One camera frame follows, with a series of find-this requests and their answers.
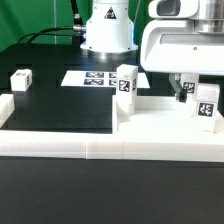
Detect white sheet with markers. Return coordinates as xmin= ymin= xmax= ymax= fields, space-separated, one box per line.
xmin=61 ymin=70 xmax=151 ymax=90

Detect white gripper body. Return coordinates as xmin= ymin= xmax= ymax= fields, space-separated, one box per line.
xmin=140 ymin=20 xmax=224 ymax=76

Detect black cables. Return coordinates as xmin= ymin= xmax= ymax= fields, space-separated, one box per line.
xmin=16 ymin=0 xmax=88 ymax=44

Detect white square table top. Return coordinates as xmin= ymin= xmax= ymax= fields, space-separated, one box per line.
xmin=112 ymin=96 xmax=224 ymax=134

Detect white U-shaped obstacle fence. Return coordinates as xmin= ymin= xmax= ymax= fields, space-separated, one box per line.
xmin=0 ymin=94 xmax=224 ymax=162

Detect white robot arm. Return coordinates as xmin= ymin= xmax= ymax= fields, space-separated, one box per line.
xmin=81 ymin=0 xmax=224 ymax=76

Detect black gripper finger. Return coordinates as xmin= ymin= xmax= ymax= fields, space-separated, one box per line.
xmin=169 ymin=73 xmax=187 ymax=103

